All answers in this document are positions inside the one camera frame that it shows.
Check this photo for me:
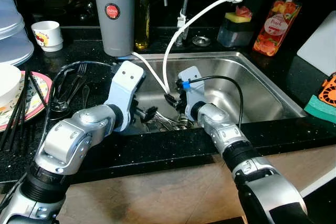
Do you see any white printed cup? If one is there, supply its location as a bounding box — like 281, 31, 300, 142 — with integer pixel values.
31, 21, 64, 52

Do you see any yellow oil glass bottle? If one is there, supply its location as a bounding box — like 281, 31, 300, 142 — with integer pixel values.
134, 0, 152, 50

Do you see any red scrubber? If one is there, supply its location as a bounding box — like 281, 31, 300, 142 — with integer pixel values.
235, 5, 253, 17

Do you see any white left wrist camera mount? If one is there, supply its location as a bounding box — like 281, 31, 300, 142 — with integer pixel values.
104, 60, 146, 133

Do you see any grey water filter canister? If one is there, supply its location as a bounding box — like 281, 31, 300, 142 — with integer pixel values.
92, 0, 169, 58

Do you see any white tiered plastic container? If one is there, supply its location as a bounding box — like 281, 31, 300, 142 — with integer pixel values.
0, 0, 35, 66

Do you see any dark sponge holder box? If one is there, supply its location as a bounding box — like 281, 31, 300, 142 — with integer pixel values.
217, 13, 254, 48

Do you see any metal fork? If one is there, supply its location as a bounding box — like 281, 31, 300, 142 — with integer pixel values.
52, 63, 89, 120

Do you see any metal spoon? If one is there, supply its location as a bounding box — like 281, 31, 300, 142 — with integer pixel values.
139, 111, 195, 133

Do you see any stainless steel sink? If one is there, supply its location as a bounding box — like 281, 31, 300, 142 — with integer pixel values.
113, 51, 308, 135

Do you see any pink rimmed patterned plate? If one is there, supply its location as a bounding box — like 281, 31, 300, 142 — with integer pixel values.
0, 71, 53, 132

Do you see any green sponge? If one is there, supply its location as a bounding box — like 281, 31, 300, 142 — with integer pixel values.
303, 95, 336, 124

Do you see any round chrome counter cap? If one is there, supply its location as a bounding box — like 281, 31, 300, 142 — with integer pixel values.
192, 35, 212, 47

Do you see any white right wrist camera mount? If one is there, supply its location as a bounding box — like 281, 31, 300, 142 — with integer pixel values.
177, 66, 205, 121

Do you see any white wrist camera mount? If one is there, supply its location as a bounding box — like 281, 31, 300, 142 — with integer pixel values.
104, 60, 146, 133
177, 66, 205, 121

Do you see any white cutting board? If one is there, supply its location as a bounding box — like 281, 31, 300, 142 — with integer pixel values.
297, 10, 336, 78

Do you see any yellow sponge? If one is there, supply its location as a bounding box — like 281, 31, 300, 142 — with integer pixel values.
226, 13, 253, 24

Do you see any orange handheld fan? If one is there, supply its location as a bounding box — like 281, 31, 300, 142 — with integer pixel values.
318, 73, 336, 108

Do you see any white bowl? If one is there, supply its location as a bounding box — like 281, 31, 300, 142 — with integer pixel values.
0, 62, 22, 108

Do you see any chrome sink faucet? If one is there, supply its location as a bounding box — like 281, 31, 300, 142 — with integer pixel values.
176, 0, 200, 46

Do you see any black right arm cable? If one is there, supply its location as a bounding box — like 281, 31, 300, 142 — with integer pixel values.
183, 76, 244, 128

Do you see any long white hose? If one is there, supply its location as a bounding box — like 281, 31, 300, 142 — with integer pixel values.
162, 0, 246, 96

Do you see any short white hose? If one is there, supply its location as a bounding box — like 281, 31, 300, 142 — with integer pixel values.
129, 52, 171, 96

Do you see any beige cabinet front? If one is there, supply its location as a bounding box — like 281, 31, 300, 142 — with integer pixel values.
52, 145, 336, 224

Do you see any peach soap pump bottle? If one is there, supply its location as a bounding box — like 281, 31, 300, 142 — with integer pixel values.
253, 0, 307, 57

